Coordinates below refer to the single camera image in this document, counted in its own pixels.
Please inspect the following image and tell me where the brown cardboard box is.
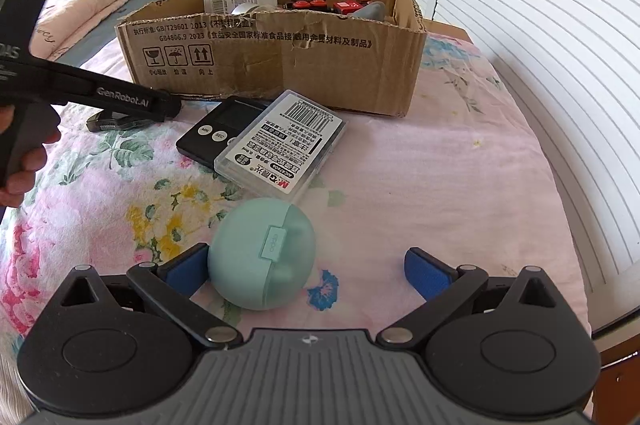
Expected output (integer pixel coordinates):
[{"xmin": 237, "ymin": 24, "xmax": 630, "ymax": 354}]
[{"xmin": 116, "ymin": 0, "xmax": 428, "ymax": 118}]

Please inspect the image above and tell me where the mint green round case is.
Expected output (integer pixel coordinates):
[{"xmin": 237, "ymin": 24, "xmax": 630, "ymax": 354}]
[{"xmin": 207, "ymin": 197, "xmax": 317, "ymax": 311}]

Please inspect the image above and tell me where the pink floral quilt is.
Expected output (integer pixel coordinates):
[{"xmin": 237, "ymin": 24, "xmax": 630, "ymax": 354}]
[{"xmin": 27, "ymin": 0, "xmax": 143, "ymax": 62}]

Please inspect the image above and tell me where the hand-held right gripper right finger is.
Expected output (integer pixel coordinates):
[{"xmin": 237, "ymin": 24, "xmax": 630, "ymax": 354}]
[{"xmin": 375, "ymin": 247, "xmax": 571, "ymax": 348}]

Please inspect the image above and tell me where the black digital timer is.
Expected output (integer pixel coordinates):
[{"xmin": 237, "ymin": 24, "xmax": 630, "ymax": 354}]
[{"xmin": 176, "ymin": 96, "xmax": 273, "ymax": 166}]

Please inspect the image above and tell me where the clear plastic case with label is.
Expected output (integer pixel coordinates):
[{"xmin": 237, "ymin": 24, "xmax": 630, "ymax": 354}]
[{"xmin": 213, "ymin": 89, "xmax": 348, "ymax": 196}]

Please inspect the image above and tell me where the black hair clip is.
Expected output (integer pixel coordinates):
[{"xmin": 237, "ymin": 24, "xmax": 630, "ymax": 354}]
[{"xmin": 86, "ymin": 110, "xmax": 168, "ymax": 134}]

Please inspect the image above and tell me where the person's left hand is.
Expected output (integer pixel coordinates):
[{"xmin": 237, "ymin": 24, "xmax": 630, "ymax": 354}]
[{"xmin": 0, "ymin": 105, "xmax": 62, "ymax": 208}]

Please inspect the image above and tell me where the grey rubber toy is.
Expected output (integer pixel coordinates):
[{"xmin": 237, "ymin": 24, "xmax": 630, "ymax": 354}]
[{"xmin": 352, "ymin": 1, "xmax": 387, "ymax": 22}]

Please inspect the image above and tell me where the pink floral blanket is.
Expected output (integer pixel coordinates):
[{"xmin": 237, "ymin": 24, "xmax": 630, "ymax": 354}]
[{"xmin": 0, "ymin": 25, "xmax": 593, "ymax": 406}]

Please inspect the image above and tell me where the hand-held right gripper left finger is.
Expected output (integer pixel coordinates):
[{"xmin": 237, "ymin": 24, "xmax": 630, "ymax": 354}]
[{"xmin": 55, "ymin": 242, "xmax": 241, "ymax": 348}]

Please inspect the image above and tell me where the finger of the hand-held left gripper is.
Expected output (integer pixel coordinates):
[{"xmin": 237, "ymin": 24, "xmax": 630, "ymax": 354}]
[{"xmin": 95, "ymin": 88, "xmax": 182, "ymax": 124}]

